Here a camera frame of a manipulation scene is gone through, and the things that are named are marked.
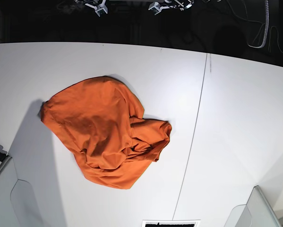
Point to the right clear acrylic panel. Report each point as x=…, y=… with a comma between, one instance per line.
x=257, y=212

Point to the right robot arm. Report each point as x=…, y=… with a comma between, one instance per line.
x=99, y=6

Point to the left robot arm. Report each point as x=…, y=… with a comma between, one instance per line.
x=182, y=5

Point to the left clear acrylic panel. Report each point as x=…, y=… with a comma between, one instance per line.
x=36, y=208

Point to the clear acrylic panel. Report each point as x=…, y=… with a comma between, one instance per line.
x=257, y=212
x=36, y=208

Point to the orange t-shirt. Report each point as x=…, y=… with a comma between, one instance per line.
x=101, y=122

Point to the black white printed card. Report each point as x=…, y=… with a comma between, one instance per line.
x=171, y=223

